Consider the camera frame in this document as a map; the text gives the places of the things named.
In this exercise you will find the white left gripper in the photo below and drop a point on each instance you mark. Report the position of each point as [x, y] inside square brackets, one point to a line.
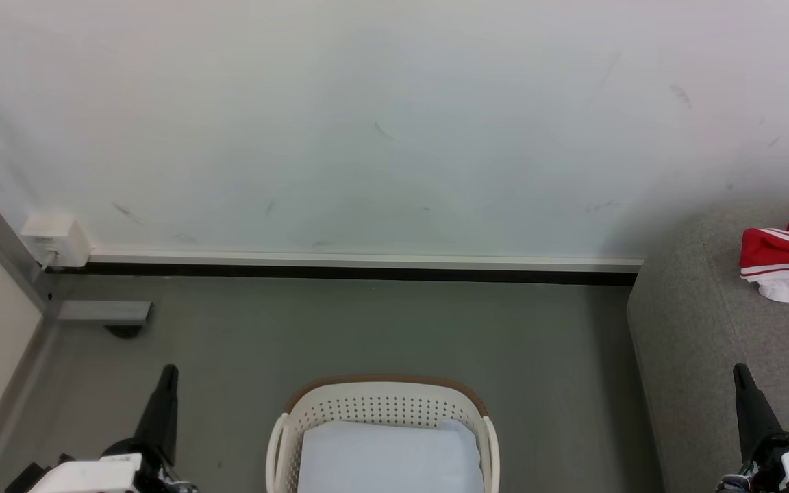
[93, 476]

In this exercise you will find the red and white garment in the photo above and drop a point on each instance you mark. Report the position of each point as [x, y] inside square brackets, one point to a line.
[785, 257]

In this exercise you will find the grey fabric sofa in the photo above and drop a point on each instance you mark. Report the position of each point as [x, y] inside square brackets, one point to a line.
[703, 329]

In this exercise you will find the white perforated laundry basket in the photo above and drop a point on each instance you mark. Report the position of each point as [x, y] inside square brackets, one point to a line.
[381, 404]

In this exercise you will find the pale blue basket liner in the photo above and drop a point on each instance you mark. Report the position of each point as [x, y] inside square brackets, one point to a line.
[387, 459]

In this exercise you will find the white and black baseboard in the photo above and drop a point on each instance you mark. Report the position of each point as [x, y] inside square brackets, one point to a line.
[367, 268]

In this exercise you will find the black round frame foot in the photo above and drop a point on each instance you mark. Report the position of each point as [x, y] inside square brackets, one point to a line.
[124, 331]

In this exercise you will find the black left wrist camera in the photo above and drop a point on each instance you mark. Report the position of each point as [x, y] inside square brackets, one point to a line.
[24, 479]

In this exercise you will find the white wall socket box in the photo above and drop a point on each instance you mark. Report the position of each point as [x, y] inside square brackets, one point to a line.
[57, 236]

